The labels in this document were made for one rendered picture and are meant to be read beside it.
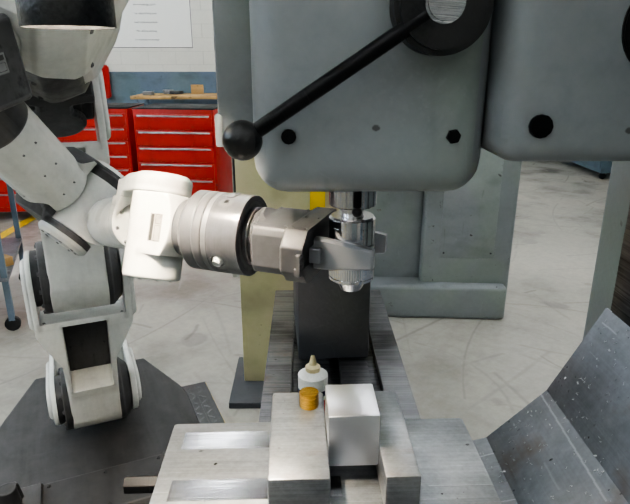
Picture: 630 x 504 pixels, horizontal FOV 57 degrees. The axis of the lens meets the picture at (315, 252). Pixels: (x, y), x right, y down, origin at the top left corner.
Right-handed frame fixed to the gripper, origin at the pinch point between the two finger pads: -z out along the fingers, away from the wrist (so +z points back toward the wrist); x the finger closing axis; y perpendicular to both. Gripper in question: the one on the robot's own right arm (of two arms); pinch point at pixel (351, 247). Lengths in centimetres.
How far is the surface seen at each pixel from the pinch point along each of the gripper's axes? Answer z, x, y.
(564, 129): -18.0, -6.1, -13.5
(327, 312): 11.6, 28.4, 21.6
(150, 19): 542, 759, -66
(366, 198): -1.7, -1.6, -5.7
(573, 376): -25.8, 23.3, 22.9
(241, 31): 9.1, -5.4, -20.5
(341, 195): 0.5, -2.3, -5.9
